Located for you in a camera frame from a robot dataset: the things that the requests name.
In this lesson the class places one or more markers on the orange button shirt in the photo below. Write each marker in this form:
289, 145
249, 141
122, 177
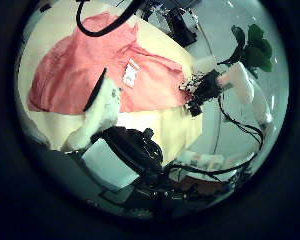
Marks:
73, 66

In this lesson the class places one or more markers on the white orange paper tag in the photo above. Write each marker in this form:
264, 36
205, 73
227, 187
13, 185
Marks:
131, 73

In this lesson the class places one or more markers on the green leafy plant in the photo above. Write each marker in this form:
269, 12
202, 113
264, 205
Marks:
256, 50

